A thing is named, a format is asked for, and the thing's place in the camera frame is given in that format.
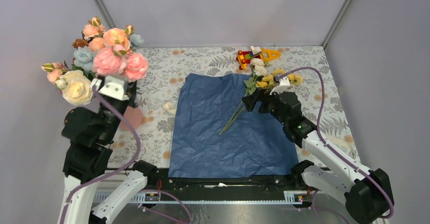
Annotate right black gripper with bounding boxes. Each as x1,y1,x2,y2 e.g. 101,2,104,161
241,87,288,126

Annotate pink rose stem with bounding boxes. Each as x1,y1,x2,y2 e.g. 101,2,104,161
97,44,149,82
92,52,107,76

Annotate blue paper bouquet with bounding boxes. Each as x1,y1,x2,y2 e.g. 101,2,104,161
168,73,298,178

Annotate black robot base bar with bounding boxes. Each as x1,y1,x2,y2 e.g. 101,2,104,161
125,161,316,203

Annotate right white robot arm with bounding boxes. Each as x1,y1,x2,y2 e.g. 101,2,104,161
242,79,394,223

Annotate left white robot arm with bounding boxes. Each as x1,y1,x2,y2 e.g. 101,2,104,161
58,75,158,223

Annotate pink ceramic vase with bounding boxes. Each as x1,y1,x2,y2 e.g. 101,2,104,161
124,106,144,130

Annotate flowers in vase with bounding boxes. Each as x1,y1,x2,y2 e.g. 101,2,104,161
41,17,144,106

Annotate colourful toy block car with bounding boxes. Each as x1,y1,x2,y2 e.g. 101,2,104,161
236,46,281,70

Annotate floral patterned table mat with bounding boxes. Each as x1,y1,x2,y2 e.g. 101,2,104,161
136,46,359,168

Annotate small cream ribbon scrap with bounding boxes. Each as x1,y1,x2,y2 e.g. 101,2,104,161
163,102,177,116

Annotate white slotted cable duct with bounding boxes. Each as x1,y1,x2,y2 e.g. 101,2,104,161
127,189,312,205

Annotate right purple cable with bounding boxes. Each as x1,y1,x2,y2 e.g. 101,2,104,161
275,67,395,220

